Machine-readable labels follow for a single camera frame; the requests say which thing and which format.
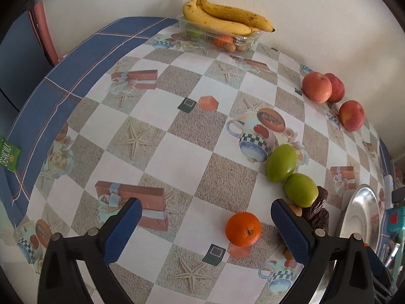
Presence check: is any small longan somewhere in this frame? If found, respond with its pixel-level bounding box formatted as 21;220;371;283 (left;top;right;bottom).
284;249;294;261
288;204;303;217

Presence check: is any large steel round tray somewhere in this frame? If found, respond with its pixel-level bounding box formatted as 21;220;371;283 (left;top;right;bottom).
334;184;382;253

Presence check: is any teal box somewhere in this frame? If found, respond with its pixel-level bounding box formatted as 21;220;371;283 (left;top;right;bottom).
387;206;405;237

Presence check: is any right green jujube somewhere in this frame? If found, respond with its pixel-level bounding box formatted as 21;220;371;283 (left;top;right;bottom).
283;173;318;208

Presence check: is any green jujube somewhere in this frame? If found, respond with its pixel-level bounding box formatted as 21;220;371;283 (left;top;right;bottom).
266;144;297;183
283;173;318;208

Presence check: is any green tea packet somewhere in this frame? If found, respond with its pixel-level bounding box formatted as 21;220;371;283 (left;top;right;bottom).
0;136;21;172

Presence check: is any left green jujube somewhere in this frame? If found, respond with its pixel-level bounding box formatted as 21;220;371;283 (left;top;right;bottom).
266;144;297;183

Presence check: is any right red apple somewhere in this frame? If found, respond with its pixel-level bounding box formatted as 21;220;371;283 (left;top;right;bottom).
338;100;365;132

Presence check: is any red apple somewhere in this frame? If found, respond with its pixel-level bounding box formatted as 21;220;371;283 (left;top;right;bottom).
338;100;365;132
325;73;345;103

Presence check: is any middle red apple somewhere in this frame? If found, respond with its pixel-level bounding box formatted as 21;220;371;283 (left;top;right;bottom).
325;73;345;103

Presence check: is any pale pink apple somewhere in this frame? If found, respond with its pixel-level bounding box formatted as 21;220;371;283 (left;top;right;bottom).
302;71;332;104

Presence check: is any checkered patterned tablecloth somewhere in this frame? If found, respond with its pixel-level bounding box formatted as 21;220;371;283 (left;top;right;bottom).
1;17;385;303

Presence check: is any red chair back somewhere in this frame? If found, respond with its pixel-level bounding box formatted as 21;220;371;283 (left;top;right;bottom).
28;1;59;67

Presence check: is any clear plastic fruit tray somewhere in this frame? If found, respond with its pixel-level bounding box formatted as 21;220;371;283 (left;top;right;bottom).
177;16;264;52

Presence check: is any upper yellow banana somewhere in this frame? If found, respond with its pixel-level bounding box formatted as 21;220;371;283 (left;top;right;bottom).
201;0;275;32

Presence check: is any yellow banana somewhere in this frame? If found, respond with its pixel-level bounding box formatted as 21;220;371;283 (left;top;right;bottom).
201;0;275;32
183;0;252;36

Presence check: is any lower yellow banana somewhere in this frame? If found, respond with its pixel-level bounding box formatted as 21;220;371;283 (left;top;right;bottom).
183;0;252;36

